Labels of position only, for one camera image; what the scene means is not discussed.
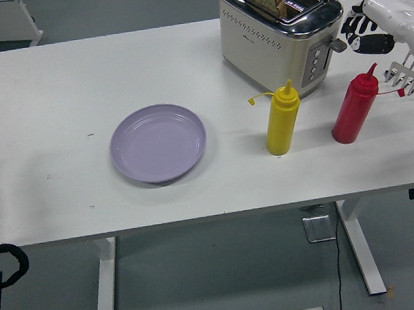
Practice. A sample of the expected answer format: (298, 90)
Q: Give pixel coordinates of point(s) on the purple plate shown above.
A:
(158, 145)

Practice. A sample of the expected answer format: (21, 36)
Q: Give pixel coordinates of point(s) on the cream chrome toaster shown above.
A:
(262, 43)

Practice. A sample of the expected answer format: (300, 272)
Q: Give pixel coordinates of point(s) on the metal floor socket plate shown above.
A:
(319, 228)

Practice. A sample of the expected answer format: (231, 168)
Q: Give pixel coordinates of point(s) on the white table leg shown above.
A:
(105, 289)
(364, 249)

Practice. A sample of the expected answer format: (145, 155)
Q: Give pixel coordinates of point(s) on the yellow squeeze bottle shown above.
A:
(281, 126)

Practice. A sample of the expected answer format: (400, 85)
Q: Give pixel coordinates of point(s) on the red squeeze bottle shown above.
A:
(353, 111)

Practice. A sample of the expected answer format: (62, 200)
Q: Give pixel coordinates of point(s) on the metal toast rack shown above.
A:
(406, 71)

